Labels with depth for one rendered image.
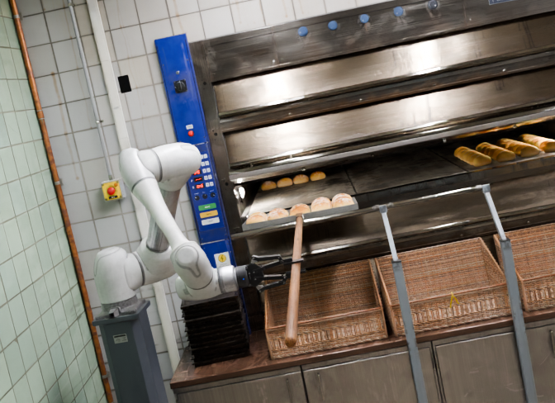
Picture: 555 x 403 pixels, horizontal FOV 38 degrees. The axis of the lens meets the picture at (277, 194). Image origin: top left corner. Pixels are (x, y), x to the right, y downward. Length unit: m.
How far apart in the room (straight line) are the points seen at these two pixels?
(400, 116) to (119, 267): 1.60
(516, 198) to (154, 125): 1.87
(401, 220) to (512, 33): 1.08
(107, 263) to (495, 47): 2.14
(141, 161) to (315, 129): 1.28
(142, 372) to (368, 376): 1.02
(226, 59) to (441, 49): 1.07
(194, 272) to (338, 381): 1.36
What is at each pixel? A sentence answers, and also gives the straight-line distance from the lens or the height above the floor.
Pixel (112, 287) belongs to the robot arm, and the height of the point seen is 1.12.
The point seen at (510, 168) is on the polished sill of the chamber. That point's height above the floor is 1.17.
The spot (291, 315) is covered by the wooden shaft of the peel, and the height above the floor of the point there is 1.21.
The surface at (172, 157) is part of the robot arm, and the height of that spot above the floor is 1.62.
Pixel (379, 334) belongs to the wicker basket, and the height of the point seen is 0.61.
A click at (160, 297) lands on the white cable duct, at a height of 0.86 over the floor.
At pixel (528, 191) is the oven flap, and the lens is 4.26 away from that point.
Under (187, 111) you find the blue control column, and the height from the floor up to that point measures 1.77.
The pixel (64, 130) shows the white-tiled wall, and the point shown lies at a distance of 4.24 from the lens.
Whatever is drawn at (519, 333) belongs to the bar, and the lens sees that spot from 3.76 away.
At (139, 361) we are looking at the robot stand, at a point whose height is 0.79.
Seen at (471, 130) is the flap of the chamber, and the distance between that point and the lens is 4.00.
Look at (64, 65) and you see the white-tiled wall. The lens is 4.23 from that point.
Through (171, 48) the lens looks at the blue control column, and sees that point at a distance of 4.08.
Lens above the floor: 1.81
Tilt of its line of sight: 8 degrees down
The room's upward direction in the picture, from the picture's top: 12 degrees counter-clockwise
